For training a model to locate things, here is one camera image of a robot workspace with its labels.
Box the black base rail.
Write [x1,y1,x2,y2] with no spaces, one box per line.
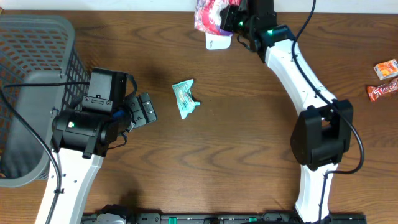
[80,205,368,224]

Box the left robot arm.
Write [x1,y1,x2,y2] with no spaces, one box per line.
[35,93,157,223]

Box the purple red snack packet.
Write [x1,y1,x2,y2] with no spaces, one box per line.
[194,0,241,37]

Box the orange red snack packet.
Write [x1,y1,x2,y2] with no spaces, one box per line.
[366,78,397,102]

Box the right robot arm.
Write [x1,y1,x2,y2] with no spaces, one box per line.
[219,1,354,223]

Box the grey plastic basket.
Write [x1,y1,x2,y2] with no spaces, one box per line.
[1,15,90,188]

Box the white orange small packet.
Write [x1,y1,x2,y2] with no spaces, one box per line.
[374,59,397,80]

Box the teal wipes packet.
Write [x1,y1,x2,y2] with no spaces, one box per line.
[172,79,201,119]

